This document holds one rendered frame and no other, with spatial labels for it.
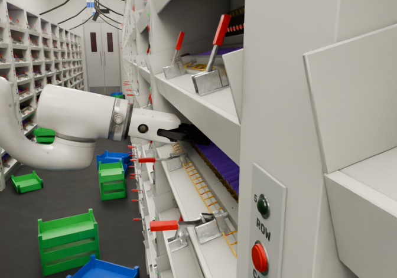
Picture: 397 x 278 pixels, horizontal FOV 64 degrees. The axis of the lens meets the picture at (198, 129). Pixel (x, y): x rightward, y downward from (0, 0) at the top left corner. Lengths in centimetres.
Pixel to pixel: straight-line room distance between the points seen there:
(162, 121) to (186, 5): 34
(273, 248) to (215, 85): 22
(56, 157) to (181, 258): 33
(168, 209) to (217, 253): 52
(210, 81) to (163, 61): 45
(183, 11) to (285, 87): 68
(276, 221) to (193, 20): 70
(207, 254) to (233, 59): 26
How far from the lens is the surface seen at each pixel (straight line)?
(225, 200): 45
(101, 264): 197
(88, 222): 212
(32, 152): 60
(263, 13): 19
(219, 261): 40
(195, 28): 83
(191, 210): 50
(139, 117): 61
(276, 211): 18
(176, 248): 75
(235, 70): 22
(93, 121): 62
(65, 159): 63
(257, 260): 21
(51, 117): 63
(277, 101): 17
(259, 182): 20
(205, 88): 37
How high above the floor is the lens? 116
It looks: 13 degrees down
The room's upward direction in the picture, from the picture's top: straight up
